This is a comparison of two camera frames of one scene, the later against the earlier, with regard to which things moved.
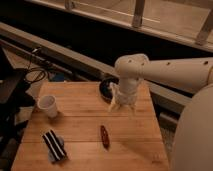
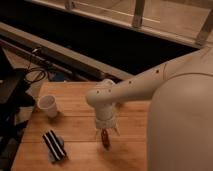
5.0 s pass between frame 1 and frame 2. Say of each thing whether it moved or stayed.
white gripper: moved
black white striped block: stayed
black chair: stayed
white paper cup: stayed
